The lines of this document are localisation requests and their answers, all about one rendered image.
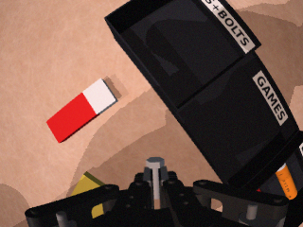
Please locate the black three-compartment bin rack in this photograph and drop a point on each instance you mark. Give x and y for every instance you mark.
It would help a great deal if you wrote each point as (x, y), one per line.
(246, 128)

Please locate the yellow flat square pad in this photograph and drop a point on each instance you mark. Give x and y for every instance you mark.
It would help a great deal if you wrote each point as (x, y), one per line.
(87, 182)

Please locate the orange aa battery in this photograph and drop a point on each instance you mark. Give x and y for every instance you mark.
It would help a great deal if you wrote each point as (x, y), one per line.
(287, 183)

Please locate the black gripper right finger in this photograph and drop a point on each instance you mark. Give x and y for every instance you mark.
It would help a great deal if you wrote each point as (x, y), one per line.
(193, 208)

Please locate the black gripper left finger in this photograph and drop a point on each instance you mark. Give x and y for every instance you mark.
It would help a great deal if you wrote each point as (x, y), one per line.
(124, 210)

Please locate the red and white eraser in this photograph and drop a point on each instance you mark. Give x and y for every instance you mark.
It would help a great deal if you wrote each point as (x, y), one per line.
(80, 111)

